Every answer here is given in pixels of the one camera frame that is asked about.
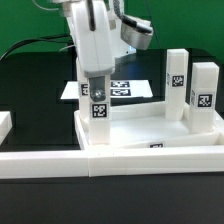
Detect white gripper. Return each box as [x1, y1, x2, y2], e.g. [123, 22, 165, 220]
[71, 0, 115, 102]

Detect grey thin cable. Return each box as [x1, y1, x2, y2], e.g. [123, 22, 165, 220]
[31, 0, 61, 12]

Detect white block at left edge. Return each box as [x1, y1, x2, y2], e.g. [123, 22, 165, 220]
[0, 111, 12, 145]

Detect white L-shaped guide fence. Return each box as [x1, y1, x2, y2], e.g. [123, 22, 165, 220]
[0, 145, 224, 179]

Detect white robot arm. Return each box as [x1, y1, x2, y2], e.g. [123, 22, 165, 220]
[52, 0, 154, 102]

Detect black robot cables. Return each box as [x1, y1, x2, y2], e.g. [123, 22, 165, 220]
[0, 34, 76, 62]

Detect fiducial marker sheet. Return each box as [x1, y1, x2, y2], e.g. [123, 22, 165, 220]
[61, 80, 153, 100]

